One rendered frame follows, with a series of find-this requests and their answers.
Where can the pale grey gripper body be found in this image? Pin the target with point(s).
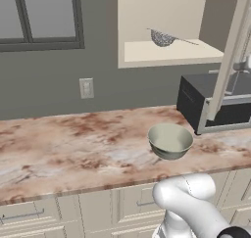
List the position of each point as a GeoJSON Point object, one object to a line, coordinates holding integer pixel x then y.
{"type": "Point", "coordinates": [242, 65]}

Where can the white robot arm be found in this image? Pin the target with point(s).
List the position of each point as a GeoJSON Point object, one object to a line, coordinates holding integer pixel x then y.
{"type": "Point", "coordinates": [189, 202]}

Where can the cream cabinet door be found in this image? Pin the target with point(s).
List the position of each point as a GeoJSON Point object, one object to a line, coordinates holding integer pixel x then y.
{"type": "Point", "coordinates": [228, 52]}

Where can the metal mesh tea strainer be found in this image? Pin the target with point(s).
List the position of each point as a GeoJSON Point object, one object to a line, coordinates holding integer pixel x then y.
{"type": "Point", "coordinates": [162, 38]}

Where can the pale green bowl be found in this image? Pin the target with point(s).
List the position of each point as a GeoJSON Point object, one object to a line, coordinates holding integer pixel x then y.
{"type": "Point", "coordinates": [170, 140]}

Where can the black microwave oven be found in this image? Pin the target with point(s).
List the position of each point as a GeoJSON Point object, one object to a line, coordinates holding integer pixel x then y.
{"type": "Point", "coordinates": [192, 98]}

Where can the cream base cupboard door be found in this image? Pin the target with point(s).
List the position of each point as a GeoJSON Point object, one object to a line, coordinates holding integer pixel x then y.
{"type": "Point", "coordinates": [237, 189]}
{"type": "Point", "coordinates": [96, 212]}

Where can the cream drawer front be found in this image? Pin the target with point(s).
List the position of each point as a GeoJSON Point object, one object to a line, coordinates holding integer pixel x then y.
{"type": "Point", "coordinates": [29, 204]}
{"type": "Point", "coordinates": [134, 196]}

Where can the dark framed window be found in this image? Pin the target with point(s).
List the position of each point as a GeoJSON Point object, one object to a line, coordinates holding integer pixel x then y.
{"type": "Point", "coordinates": [77, 16]}

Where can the cream wall cabinet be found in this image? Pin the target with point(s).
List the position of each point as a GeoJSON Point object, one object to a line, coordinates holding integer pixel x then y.
{"type": "Point", "coordinates": [157, 54]}

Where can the white wall outlet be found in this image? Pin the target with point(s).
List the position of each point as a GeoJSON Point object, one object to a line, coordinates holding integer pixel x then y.
{"type": "Point", "coordinates": [86, 88]}

